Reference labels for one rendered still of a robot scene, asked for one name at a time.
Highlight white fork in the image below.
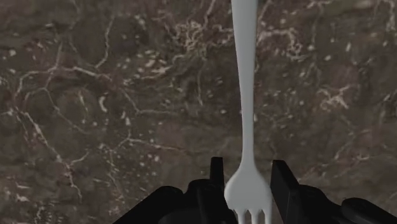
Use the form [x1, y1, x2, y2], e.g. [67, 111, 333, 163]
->
[223, 0, 274, 224]

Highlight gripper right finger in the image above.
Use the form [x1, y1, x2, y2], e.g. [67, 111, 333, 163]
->
[270, 159, 397, 224]

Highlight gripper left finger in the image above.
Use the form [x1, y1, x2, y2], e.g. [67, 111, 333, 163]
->
[113, 156, 238, 224]

